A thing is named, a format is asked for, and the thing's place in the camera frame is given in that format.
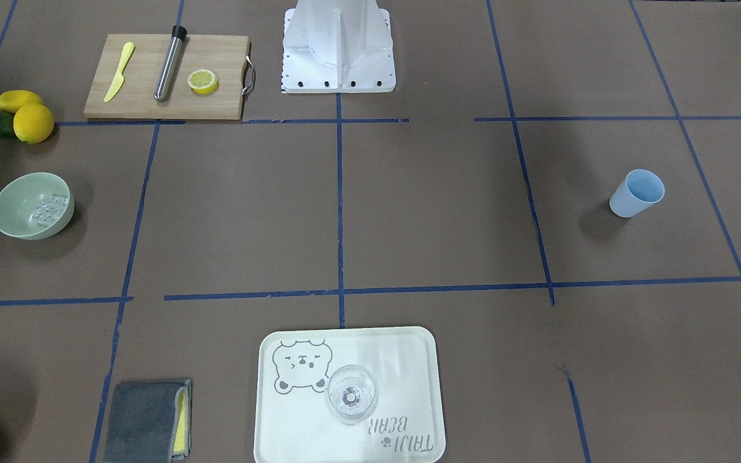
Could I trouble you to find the light blue cup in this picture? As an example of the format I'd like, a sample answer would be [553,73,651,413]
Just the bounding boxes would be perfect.
[608,169,665,219]

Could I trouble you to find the clear ice cubes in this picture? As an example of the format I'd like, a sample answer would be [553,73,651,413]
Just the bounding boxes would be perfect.
[32,195,70,228]

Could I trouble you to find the green bowl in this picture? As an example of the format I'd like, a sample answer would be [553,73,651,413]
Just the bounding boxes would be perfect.
[0,171,75,241]

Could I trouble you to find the clear glass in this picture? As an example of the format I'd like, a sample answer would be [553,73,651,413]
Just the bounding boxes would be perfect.
[326,365,380,425]

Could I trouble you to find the cream bear tray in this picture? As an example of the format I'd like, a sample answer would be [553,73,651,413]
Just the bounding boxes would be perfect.
[253,326,445,462]

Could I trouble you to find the half lemon slice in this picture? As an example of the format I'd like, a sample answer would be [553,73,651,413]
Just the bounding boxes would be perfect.
[187,69,219,95]

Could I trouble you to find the wooden cutting board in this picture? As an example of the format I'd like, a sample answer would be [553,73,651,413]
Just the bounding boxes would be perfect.
[84,34,253,120]

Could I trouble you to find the steel muddler black cap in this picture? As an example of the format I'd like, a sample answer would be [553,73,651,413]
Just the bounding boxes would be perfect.
[154,24,187,102]

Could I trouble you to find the grey yellow cloth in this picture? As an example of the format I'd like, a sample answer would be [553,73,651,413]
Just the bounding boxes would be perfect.
[103,378,193,462]

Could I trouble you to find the yellow plastic knife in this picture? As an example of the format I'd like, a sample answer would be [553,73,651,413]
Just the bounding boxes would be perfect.
[103,42,135,103]

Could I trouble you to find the yellow lemon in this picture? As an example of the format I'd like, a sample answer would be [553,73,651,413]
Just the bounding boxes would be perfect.
[13,103,55,145]

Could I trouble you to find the yellow mango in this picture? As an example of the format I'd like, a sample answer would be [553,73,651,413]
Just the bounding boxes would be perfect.
[0,89,44,114]

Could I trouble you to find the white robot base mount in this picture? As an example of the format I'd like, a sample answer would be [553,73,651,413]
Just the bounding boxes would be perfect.
[280,1,397,94]

